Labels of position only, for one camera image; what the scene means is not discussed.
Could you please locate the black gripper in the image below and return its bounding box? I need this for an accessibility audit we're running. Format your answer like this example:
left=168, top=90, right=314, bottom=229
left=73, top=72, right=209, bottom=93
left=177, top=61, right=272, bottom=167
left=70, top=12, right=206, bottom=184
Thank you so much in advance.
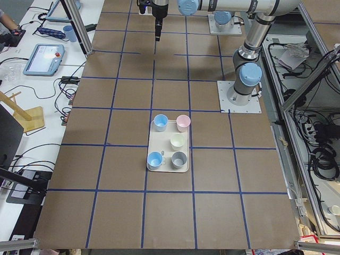
left=151, top=0, right=168, bottom=42

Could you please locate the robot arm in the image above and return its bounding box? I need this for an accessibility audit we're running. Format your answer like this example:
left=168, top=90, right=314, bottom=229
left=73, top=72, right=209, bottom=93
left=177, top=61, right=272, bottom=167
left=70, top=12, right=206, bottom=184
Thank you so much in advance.
left=177, top=1, right=300, bottom=103

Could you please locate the blue cup on desk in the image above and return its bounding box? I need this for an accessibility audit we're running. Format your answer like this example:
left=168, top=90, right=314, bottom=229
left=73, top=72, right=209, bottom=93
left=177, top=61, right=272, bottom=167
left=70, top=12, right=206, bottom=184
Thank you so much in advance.
left=63, top=25, right=77, bottom=43

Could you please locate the blue plastic cup near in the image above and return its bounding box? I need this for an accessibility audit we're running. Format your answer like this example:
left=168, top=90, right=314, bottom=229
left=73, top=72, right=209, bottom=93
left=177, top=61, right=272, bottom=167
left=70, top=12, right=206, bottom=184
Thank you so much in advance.
left=154, top=114, right=168, bottom=132

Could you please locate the blue plastic cup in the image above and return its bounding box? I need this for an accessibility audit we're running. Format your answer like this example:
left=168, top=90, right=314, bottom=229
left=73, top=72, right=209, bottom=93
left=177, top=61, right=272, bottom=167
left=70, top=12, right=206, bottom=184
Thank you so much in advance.
left=147, top=151, right=163, bottom=171
left=154, top=114, right=168, bottom=132

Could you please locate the pink plastic cup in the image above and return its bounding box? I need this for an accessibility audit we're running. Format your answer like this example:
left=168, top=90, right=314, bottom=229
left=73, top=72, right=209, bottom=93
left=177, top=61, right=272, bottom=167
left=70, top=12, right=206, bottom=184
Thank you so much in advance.
left=176, top=115, right=191, bottom=132

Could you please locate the pale yellow plastic cup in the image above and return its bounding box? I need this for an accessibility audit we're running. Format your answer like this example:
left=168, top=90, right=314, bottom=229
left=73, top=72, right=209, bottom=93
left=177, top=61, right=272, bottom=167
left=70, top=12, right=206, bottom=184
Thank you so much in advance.
left=170, top=134, right=185, bottom=151

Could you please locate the blue plastic cup far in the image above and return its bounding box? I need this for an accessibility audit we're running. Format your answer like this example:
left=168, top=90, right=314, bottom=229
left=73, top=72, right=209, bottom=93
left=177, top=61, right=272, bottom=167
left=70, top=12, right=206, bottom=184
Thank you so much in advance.
left=147, top=151, right=163, bottom=171

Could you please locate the grey plastic cup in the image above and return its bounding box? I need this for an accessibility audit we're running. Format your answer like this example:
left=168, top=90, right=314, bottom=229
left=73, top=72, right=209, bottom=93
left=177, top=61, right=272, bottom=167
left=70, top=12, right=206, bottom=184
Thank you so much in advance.
left=171, top=151, right=188, bottom=169

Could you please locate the blue power strip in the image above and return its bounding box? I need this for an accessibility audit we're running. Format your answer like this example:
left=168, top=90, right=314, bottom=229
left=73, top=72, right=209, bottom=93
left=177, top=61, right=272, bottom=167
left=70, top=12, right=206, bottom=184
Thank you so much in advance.
left=37, top=27, right=66, bottom=39

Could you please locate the teach pendant tablet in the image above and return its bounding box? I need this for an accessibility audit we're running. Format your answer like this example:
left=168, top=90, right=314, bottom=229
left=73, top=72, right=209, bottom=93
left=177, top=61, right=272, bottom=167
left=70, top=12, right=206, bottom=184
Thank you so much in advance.
left=23, top=44, right=65, bottom=77

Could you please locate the beige plastic tray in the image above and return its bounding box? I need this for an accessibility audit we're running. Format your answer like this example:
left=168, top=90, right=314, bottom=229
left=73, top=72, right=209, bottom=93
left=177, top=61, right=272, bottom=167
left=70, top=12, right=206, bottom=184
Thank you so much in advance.
left=147, top=120, right=190, bottom=173

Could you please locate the wooden stand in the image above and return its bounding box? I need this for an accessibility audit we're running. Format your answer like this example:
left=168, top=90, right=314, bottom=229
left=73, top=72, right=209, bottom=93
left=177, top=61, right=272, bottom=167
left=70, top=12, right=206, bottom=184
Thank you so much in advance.
left=1, top=91, right=45, bottom=133

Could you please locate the black monitor stand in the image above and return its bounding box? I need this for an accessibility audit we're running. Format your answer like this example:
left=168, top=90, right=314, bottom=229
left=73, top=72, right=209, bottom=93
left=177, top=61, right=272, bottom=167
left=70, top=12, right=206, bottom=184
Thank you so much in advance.
left=1, top=106, right=52, bottom=205

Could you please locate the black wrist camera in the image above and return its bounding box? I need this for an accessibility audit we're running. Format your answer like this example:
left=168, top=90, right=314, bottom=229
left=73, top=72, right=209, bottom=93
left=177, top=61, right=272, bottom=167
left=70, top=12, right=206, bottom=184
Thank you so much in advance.
left=137, top=0, right=152, bottom=15

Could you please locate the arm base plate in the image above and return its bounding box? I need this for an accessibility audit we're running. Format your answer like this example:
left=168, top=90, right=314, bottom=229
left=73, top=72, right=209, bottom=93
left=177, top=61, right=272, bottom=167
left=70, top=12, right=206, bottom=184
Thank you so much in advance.
left=208, top=14, right=242, bottom=36
left=217, top=81, right=261, bottom=114

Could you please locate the aluminium frame post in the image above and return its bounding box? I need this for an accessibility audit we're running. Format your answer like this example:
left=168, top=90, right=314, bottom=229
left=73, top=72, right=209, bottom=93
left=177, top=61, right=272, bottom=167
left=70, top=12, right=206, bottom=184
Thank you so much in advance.
left=61, top=0, right=94, bottom=56

